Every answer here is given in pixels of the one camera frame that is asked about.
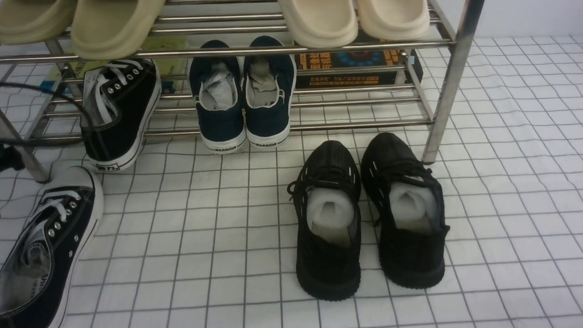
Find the navy slip-on shoe left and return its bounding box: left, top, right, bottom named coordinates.
left=187, top=56, right=246, bottom=155

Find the olive green slipper far left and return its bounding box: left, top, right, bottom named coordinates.
left=0, top=0, right=77, bottom=45

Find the black printed cardboard box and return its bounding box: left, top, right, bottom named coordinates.
left=294, top=49, right=400, bottom=90

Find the black knit sneaker left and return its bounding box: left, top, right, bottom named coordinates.
left=287, top=140, right=362, bottom=302

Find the beige slipper left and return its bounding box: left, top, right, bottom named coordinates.
left=278, top=0, right=358, bottom=49

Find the black knit sneaker right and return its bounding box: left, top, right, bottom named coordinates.
left=361, top=133, right=450, bottom=289

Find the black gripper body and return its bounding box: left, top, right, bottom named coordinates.
left=0, top=144, right=25, bottom=172

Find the black knit sneaker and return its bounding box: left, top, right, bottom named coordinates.
left=361, top=133, right=450, bottom=289
left=287, top=140, right=362, bottom=302

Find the black cable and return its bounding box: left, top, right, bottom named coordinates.
left=0, top=81, right=107, bottom=161

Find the yellow-green paper box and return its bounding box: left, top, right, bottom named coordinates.
left=46, top=36, right=190, bottom=95

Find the black canvas sneaker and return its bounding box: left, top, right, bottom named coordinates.
left=0, top=166, right=104, bottom=328
left=80, top=59, right=162, bottom=173

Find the stainless steel shoe rack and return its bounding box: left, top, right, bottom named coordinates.
left=1, top=0, right=484, bottom=183

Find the beige slipper right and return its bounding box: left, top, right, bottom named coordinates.
left=356, top=0, right=430, bottom=41

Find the olive green slipper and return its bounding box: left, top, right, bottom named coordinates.
left=0, top=0, right=77, bottom=45
left=71, top=0, right=166, bottom=60

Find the navy slip-on shoe right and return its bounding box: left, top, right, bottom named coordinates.
left=241, top=54, right=297, bottom=149

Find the beige slipper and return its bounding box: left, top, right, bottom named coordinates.
left=356, top=0, right=430, bottom=41
left=278, top=0, right=358, bottom=49

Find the navy slip-on shoe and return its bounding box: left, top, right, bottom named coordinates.
left=187, top=56, right=246, bottom=155
left=241, top=54, right=297, bottom=149

